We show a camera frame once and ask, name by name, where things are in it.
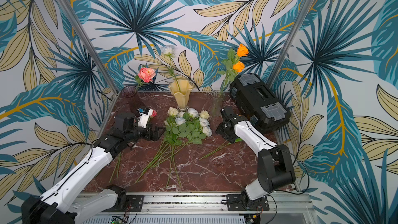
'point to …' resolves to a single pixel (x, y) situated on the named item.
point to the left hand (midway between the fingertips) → (157, 129)
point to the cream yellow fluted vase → (181, 89)
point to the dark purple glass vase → (126, 104)
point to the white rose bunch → (181, 128)
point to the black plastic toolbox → (254, 99)
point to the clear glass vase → (216, 102)
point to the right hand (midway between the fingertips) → (222, 134)
